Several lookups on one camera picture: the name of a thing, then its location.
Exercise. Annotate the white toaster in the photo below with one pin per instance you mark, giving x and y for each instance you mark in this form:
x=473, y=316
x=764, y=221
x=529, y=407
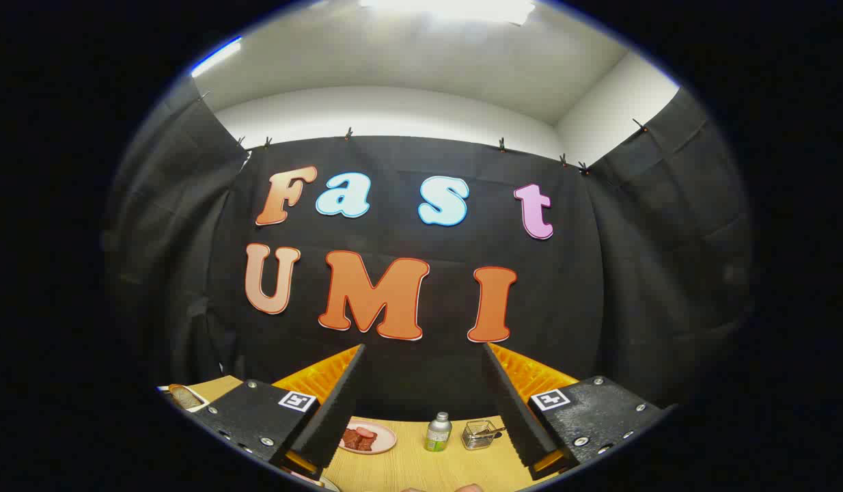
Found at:
x=205, y=406

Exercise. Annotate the green label bottle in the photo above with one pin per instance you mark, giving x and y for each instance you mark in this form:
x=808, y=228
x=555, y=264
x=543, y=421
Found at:
x=438, y=437

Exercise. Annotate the brown meat slices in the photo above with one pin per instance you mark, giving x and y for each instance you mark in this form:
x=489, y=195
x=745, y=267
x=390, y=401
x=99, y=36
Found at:
x=353, y=441

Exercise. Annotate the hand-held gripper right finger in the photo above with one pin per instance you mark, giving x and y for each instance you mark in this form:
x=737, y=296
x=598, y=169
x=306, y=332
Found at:
x=514, y=417

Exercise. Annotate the row of black cloth clips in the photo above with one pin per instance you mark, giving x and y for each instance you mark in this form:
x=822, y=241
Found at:
x=502, y=144

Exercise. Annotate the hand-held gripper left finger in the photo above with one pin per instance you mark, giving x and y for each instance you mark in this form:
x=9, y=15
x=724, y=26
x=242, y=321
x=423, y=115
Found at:
x=336, y=417

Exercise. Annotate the white bread slice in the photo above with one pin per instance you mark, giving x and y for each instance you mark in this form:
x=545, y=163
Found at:
x=184, y=398

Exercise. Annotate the pink plate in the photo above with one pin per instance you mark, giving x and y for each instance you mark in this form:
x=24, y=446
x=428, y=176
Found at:
x=385, y=441

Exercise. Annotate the red sausage piece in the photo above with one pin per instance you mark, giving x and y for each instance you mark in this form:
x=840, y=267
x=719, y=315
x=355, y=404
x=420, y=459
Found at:
x=365, y=432

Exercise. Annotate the ceiling light panel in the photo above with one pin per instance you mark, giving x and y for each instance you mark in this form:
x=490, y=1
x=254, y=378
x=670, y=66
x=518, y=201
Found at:
x=449, y=8

